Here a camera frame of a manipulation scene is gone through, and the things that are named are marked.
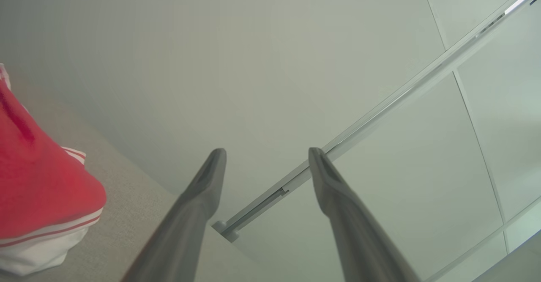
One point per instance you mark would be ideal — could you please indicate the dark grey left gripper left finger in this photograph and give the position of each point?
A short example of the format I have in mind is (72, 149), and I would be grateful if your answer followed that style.
(190, 214)

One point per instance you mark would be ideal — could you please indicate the red jersey with white sleeves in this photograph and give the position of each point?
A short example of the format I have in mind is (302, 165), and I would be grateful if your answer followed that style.
(42, 180)

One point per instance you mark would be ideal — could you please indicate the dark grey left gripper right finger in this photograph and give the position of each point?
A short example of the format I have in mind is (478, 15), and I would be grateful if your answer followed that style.
(359, 239)

